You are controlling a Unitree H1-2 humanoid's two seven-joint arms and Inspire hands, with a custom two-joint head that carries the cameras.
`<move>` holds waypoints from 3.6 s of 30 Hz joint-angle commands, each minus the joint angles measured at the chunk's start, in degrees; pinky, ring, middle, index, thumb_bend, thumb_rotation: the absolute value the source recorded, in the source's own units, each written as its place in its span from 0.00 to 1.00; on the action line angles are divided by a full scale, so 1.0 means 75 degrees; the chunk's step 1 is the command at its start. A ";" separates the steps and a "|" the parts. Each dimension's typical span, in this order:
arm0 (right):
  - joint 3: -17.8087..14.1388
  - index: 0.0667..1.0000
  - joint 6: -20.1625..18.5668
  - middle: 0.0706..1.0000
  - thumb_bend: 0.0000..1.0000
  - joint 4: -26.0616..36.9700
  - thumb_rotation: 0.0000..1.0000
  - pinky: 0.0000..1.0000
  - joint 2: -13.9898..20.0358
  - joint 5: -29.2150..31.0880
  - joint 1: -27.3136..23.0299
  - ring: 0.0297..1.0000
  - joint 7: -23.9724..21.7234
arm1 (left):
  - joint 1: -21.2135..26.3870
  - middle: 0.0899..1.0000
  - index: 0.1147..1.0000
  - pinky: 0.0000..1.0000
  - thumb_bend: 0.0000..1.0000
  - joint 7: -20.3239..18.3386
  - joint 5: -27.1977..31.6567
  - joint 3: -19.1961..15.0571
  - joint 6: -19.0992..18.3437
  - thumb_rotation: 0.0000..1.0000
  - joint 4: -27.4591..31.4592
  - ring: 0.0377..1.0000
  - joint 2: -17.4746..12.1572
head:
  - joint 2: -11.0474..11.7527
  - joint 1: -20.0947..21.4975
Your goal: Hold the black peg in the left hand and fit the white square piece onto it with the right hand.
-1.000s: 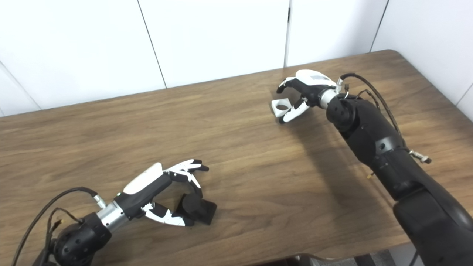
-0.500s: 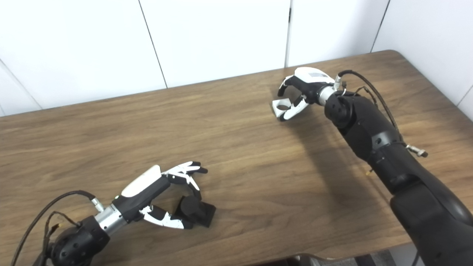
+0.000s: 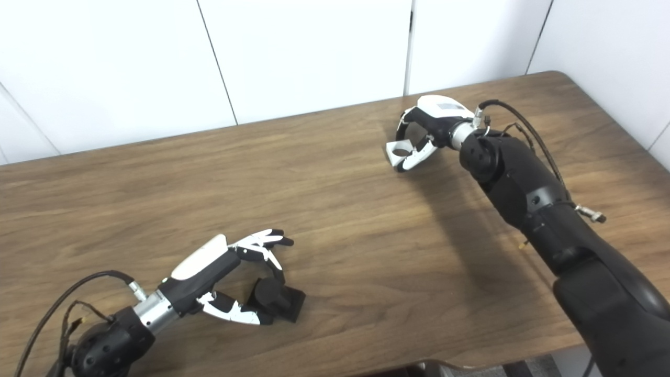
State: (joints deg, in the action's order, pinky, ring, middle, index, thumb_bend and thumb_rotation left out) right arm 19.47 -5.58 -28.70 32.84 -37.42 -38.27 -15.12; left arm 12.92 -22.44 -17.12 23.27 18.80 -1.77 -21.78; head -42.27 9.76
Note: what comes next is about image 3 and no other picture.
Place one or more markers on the black robot torso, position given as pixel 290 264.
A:
pixel 455 369

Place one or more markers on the black peg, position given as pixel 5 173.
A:
pixel 272 296

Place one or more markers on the white square piece with hole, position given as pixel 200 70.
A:
pixel 392 148

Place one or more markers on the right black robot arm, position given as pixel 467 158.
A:
pixel 549 209

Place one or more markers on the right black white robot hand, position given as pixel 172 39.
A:
pixel 442 123

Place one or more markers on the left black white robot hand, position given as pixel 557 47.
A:
pixel 199 283

